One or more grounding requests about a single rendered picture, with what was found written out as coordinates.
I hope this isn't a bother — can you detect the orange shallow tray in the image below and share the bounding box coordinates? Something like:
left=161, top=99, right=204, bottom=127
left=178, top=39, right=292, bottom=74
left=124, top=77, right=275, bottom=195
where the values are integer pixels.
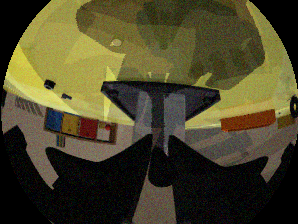
left=221, top=108, right=275, bottom=132

